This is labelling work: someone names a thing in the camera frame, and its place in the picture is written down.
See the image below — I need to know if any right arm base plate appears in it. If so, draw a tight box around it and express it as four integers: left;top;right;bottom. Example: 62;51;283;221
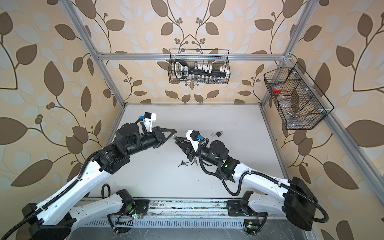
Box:
227;200;266;218

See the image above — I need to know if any black tool set in basket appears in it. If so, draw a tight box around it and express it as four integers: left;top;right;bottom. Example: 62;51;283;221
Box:
172;60;231;80

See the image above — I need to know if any right wall wire basket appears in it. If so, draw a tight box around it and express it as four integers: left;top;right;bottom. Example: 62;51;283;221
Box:
264;63;334;130

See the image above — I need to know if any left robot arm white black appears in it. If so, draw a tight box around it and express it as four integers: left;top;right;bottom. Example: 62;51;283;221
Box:
2;120;176;240

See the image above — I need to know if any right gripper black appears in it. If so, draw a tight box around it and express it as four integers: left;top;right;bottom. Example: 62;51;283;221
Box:
177;137;220;168

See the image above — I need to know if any aluminium frame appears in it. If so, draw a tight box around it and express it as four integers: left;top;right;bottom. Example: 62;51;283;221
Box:
60;1;384;203

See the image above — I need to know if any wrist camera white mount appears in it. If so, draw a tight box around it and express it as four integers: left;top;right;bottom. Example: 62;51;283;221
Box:
186;130;204;152
140;112;157;132

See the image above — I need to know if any black padlock shackle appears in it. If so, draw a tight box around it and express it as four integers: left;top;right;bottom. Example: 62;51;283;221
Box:
211;131;223;137

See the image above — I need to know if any red capped item in basket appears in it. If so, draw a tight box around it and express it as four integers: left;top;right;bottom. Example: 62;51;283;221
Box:
272;85;283;96

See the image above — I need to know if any back wall wire basket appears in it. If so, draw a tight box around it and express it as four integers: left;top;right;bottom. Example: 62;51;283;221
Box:
168;48;231;85

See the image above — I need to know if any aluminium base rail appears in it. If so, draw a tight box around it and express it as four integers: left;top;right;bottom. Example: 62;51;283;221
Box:
64;197;313;229

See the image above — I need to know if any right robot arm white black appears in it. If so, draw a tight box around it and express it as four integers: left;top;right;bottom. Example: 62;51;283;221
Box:
175;136;329;231

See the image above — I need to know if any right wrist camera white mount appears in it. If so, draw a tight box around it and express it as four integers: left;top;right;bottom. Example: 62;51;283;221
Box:
186;130;204;152

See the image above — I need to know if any wall wire basket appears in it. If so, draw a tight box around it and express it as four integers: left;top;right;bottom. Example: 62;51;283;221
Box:
168;48;231;85
264;63;334;130

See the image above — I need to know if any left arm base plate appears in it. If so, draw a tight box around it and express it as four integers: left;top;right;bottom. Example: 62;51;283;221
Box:
112;199;150;216

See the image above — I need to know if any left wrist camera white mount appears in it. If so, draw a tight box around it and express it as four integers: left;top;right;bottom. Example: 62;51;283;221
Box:
140;112;157;132

